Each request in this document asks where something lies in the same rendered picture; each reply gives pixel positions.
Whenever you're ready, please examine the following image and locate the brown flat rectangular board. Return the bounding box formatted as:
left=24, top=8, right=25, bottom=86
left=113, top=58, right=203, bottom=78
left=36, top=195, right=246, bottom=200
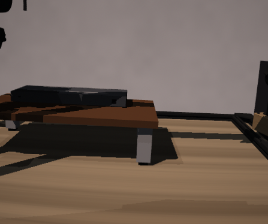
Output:
left=0, top=93, right=158, bottom=165

